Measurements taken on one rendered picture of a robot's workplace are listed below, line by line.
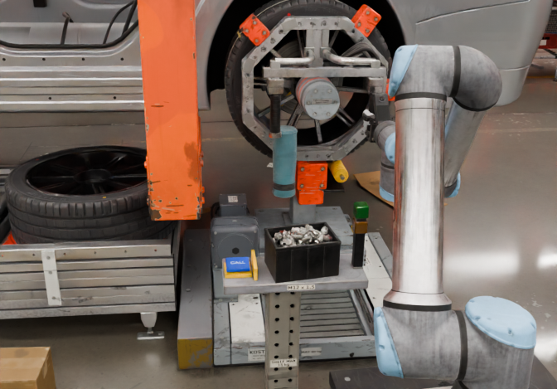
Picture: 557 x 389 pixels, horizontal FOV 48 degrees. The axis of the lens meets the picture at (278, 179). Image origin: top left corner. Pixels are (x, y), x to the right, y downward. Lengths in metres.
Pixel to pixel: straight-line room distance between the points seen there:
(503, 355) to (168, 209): 1.13
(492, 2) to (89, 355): 2.00
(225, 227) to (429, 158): 1.07
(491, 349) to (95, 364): 1.41
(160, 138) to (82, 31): 1.43
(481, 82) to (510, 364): 0.61
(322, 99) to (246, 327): 0.86
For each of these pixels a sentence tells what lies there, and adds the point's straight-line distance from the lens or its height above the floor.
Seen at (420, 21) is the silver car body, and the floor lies 1.09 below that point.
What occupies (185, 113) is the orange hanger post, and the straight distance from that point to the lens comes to 1.94.
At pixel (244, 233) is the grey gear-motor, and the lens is 2.27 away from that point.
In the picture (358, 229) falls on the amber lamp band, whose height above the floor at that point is 0.59.
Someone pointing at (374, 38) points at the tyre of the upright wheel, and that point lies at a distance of 2.43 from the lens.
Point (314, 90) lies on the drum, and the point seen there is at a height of 0.89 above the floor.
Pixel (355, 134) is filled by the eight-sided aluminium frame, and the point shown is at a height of 0.68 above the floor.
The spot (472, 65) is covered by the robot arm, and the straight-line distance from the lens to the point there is 1.45.
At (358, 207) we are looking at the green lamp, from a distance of 1.84.
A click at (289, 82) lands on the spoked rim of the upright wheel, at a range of 2.43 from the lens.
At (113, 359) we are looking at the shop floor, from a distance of 2.35.
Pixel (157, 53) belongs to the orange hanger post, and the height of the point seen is 1.07.
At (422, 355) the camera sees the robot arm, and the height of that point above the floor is 0.58.
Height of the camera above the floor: 1.41
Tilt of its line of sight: 22 degrees down
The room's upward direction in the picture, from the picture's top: 1 degrees clockwise
